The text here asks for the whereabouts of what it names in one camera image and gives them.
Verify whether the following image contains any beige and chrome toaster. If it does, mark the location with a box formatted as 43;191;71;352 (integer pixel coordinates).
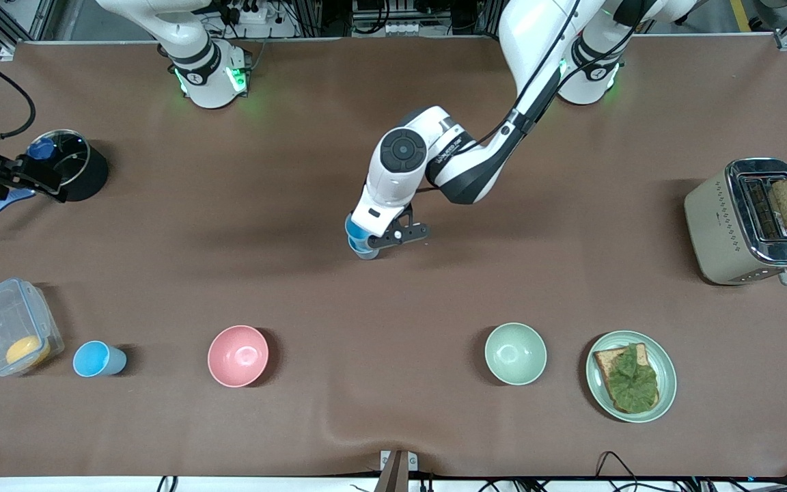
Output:
684;159;787;286

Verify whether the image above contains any black cable loop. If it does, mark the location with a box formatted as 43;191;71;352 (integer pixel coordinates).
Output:
595;451;640;492

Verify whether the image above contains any blue plastic cup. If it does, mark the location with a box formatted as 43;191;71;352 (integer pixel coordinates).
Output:
72;340;128;378
344;213;375;243

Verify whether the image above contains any pink bowl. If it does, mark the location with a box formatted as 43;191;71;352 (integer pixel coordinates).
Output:
207;325;270;388

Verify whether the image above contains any pale green bowl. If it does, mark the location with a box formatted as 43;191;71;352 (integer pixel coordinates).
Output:
484;323;548;386

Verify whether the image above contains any bread slice under lettuce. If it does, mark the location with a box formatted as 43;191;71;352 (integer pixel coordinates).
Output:
593;343;661;415

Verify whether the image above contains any yellow round food piece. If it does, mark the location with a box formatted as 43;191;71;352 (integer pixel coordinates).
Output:
5;335;51;366

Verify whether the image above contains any white power strip with plugs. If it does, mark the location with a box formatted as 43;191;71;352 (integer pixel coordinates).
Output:
226;0;271;25

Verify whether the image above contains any glass lid with blue knob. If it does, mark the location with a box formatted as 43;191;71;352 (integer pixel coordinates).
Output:
25;130;91;189

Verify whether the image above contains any pale green plate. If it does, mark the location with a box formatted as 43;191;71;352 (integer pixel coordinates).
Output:
585;331;678;424

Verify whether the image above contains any black pot with blue handle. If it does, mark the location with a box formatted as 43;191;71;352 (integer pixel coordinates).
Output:
0;130;109;235

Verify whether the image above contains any green lettuce leaf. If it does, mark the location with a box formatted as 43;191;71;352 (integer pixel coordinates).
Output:
604;344;659;413

